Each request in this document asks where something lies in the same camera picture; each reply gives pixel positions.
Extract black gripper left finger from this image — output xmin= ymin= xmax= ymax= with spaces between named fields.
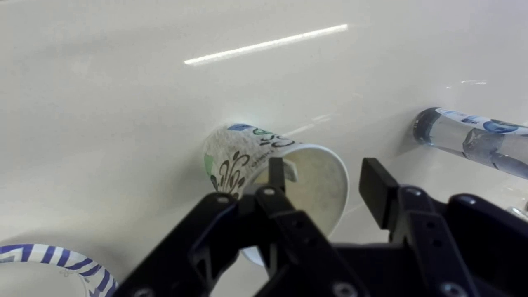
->
xmin=113 ymin=154 xmax=368 ymax=297

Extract dish soap bottle green cap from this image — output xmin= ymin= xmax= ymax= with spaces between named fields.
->
xmin=411 ymin=105 xmax=528 ymax=179

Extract patterned paper cup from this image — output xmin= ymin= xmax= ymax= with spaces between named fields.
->
xmin=200 ymin=120 xmax=352 ymax=268

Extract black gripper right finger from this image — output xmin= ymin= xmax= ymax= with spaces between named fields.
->
xmin=359 ymin=156 xmax=528 ymax=297

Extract blue white patterned bowl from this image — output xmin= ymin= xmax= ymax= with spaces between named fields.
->
xmin=0 ymin=242 xmax=121 ymax=297

